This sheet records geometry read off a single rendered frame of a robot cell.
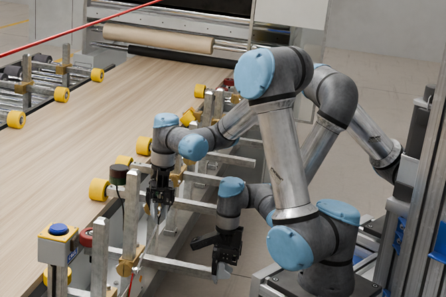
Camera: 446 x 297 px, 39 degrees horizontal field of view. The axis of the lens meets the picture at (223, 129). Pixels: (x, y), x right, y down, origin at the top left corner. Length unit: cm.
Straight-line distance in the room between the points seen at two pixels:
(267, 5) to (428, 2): 661
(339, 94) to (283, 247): 50
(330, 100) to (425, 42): 902
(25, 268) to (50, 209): 38
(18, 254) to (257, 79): 97
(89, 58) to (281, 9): 145
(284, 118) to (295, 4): 280
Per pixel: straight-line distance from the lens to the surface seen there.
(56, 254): 149
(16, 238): 214
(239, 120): 177
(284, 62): 151
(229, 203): 191
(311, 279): 168
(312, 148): 180
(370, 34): 1072
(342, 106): 179
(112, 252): 213
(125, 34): 461
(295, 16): 427
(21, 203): 236
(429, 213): 167
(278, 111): 150
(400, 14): 1069
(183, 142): 177
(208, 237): 200
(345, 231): 162
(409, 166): 176
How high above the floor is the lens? 194
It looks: 19 degrees down
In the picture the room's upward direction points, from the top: 6 degrees clockwise
